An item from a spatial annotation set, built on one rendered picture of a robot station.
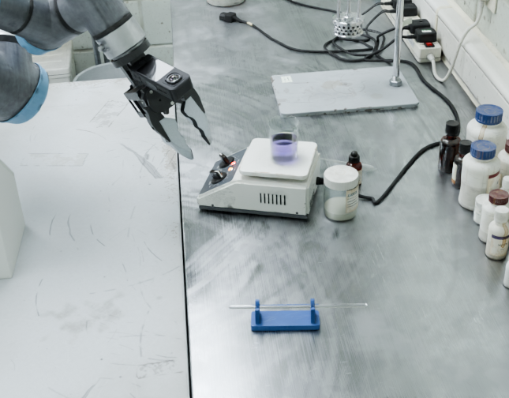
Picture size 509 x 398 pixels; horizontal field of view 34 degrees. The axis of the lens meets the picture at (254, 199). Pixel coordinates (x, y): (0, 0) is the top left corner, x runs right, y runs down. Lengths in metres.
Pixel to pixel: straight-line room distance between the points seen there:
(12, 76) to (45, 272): 0.34
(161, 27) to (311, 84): 2.11
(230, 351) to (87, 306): 0.25
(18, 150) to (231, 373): 0.79
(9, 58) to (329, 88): 0.73
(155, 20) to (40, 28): 2.54
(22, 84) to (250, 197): 0.44
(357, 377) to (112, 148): 0.78
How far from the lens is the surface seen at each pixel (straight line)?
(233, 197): 1.46
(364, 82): 1.93
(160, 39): 3.98
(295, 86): 1.91
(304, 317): 1.24
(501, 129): 1.56
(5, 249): 1.38
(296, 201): 1.44
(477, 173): 1.47
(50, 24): 1.44
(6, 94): 1.49
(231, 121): 1.79
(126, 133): 1.78
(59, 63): 3.66
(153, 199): 1.54
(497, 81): 1.74
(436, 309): 1.29
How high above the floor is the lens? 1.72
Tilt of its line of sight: 33 degrees down
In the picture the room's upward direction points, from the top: 2 degrees counter-clockwise
